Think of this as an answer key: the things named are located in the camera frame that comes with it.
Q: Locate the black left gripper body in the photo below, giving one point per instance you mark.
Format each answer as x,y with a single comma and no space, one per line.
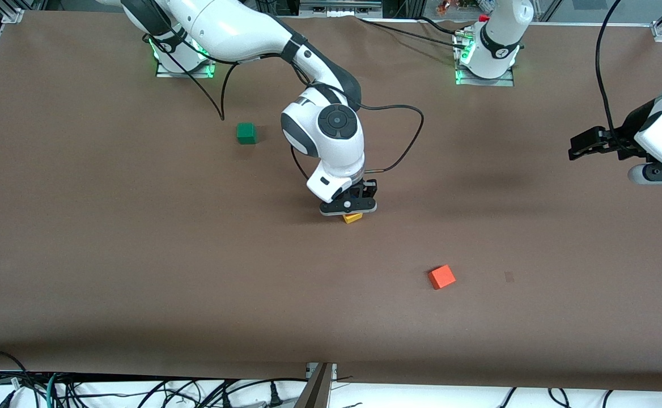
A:
627,135

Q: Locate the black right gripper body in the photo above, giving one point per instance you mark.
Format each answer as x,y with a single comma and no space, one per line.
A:
368,188

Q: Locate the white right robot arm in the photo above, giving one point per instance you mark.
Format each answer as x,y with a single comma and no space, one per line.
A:
331,122

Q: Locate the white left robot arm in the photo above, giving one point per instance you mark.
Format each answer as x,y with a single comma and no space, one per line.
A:
501,39

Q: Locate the yellow wooden block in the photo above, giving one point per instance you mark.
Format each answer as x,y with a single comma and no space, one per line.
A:
353,218

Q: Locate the orange wooden block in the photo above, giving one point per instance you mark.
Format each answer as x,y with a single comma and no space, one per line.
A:
441,276

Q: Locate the green wooden block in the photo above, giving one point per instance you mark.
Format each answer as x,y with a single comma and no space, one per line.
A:
245,132

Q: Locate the grey power strip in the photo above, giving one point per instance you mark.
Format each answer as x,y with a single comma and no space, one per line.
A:
339,7

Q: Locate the aluminium profile beam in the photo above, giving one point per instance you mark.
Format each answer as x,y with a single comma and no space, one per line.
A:
317,391

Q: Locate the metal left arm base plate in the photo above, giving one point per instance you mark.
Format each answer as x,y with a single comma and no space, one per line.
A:
487,81

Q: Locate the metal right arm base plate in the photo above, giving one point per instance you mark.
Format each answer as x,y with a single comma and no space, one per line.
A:
195,69

